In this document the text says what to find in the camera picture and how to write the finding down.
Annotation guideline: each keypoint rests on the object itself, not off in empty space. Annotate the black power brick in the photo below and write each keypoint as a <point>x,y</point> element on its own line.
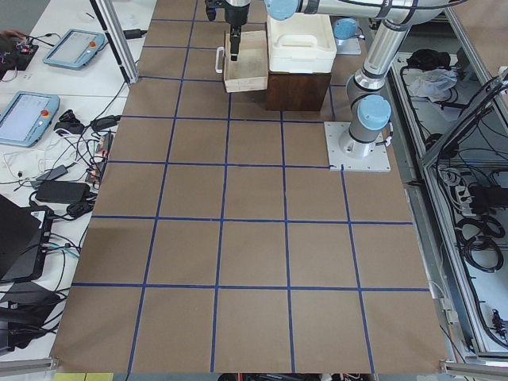
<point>61,192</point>

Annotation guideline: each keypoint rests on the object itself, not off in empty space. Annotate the blue teach pendant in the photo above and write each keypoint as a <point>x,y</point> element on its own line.
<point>75,49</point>
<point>27,117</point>

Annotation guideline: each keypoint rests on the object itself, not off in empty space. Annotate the blue teach pendant lower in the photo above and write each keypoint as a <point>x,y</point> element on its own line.
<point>27,117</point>

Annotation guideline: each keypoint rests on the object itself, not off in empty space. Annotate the white plastic tray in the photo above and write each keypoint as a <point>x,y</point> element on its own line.
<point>301,44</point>

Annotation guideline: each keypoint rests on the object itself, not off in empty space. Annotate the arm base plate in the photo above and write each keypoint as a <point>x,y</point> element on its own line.
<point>350,47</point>
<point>347,154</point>

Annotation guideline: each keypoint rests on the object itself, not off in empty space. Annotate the blue teach pendant upper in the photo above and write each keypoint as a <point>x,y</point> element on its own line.
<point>75,49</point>

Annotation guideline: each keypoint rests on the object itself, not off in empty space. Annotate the white drawer handle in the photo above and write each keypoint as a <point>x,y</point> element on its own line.
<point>219,56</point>

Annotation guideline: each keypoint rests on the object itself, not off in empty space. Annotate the dark brown wooden cabinet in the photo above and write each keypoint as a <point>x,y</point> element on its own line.
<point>296,91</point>

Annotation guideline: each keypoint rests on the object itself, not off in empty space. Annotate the wooden drawer box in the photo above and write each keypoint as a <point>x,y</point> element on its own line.
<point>250,71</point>

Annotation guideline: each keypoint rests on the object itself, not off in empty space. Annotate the aluminium side frame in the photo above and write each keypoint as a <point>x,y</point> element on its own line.
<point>458,148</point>

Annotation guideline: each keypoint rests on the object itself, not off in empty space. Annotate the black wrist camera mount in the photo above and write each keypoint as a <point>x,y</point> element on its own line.
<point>210,9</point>

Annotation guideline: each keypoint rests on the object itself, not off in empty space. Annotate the black laptop computer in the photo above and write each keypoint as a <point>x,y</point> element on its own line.
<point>24,231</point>

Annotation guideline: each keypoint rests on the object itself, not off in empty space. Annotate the white crumpled cloth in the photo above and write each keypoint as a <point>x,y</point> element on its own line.
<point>435,85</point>

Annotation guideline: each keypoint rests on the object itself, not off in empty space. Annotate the aluminium frame post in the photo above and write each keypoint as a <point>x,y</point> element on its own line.
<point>111,26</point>

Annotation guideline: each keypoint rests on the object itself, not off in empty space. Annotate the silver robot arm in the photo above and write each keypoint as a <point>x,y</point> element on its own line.
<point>370,111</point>

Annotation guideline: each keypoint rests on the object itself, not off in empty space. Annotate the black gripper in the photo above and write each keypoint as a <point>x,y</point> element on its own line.
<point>236,13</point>

